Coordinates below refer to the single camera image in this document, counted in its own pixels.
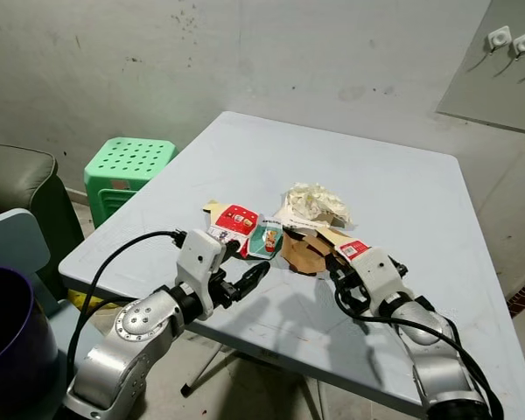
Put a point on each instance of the green plastic stool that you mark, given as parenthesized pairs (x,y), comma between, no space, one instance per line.
(129,162)

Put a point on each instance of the blue-grey plastic chair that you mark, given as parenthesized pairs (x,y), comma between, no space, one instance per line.
(4,241)

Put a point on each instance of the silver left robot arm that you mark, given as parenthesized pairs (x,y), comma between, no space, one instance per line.
(122,359)

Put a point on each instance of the red and white snack wrapper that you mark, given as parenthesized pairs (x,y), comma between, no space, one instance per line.
(236,219)

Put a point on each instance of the grey wall panel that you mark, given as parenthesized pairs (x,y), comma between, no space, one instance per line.
(490,87)

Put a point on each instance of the purple rubbish bin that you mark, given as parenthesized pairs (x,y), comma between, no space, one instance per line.
(31,350)

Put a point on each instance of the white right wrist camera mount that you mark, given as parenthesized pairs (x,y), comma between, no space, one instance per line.
(383,278)

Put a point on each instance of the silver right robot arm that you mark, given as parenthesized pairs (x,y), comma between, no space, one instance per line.
(442,367)

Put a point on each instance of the folding table leg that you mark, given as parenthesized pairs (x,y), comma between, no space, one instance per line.
(206,372)

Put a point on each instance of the beige wrapper with red label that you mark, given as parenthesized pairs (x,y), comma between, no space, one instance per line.
(354,249)

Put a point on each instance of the teal and white packet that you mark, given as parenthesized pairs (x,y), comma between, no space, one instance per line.
(267,238)

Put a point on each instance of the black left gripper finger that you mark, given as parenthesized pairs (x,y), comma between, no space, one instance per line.
(250,275)
(254,288)

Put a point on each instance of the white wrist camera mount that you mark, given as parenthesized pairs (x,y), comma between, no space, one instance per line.
(383,278)
(199,258)

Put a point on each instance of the dark green leather sofa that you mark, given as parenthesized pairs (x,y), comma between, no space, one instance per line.
(26,184)

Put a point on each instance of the crumpled white tissue paper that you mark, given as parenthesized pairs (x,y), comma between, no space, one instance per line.
(315,203)

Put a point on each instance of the yellow rag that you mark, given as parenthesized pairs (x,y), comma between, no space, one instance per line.
(77,300)

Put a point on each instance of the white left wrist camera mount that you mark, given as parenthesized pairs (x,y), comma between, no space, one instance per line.
(199,258)

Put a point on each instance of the brown cardboard piece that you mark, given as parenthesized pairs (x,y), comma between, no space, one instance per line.
(304,254)

